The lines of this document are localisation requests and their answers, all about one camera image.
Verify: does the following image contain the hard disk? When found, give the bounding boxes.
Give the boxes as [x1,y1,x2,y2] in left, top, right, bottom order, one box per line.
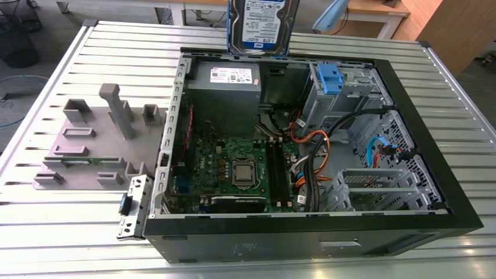
[226,0,302,58]

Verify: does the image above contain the grey metal disk bay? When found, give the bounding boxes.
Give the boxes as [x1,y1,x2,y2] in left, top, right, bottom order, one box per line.
[328,168,447,213]

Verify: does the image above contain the green motherboard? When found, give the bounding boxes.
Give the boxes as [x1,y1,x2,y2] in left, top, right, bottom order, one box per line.
[170,137,308,215]

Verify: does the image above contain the silver CPU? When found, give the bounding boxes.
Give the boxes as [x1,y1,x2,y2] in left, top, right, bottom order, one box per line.
[234,164,256,181]

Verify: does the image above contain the black RAM slot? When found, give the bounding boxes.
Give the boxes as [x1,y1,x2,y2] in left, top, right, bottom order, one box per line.
[275,138,292,206]
[266,138,280,206]

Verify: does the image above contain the grey power supply unit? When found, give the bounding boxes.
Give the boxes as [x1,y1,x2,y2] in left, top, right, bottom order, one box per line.
[184,60,263,137]

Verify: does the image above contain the CPU socket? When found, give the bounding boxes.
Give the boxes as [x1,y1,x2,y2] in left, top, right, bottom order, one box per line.
[231,156,260,191]

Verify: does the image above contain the black graphics card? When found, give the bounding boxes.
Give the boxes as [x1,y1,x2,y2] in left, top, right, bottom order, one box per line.
[211,196,268,214]

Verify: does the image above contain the grey metal drive cage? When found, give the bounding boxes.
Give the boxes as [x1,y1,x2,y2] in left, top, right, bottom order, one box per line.
[302,60,395,128]

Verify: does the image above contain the blue drive carrier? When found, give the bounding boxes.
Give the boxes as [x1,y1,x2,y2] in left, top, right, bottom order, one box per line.
[316,63,346,95]

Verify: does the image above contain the black open PC case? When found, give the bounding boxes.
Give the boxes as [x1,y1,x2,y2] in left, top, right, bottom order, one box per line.
[142,46,486,264]

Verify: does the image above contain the grey parts rack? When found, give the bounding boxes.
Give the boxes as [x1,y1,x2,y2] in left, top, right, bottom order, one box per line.
[32,83,168,192]

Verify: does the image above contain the green RAM stick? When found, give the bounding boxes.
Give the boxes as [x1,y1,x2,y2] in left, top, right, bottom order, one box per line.
[44,156,120,167]

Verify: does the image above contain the wooden desk white legs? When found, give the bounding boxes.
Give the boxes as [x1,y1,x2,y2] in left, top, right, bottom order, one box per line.
[155,0,412,40]

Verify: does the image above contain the wooden cabinet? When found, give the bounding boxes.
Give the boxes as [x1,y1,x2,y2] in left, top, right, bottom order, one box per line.
[416,0,496,78]

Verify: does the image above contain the black round bin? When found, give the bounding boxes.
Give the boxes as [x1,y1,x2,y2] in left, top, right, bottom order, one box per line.
[0,30,40,69]

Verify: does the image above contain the yellow black power wire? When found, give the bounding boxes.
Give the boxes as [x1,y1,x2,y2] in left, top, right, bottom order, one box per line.
[255,121,283,137]

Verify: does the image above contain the orange red power wires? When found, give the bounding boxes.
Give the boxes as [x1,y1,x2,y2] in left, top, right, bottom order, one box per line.
[290,109,335,189]

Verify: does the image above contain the black cable bundle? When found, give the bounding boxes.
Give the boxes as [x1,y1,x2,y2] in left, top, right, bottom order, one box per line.
[302,106,388,212]

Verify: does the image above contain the metal expansion slot bracket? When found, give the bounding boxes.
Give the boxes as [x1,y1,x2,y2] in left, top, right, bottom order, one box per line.
[116,174,151,242]

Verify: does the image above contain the blue floor cable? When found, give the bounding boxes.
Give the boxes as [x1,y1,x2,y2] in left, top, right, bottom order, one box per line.
[0,74,50,128]

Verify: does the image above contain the black wire basket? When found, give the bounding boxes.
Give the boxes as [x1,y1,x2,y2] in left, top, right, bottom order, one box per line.
[0,0,44,33]

